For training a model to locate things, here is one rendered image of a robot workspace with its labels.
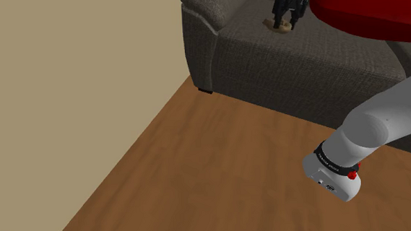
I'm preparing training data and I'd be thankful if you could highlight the dark red oval cushion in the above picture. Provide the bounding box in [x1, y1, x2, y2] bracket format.
[308, 0, 411, 49]

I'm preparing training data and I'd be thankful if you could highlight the grey-brown fabric sofa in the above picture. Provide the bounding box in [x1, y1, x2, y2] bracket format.
[179, 0, 411, 174]

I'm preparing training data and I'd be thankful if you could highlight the small tan lumpy object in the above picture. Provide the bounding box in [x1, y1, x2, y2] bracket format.
[261, 16, 293, 36]

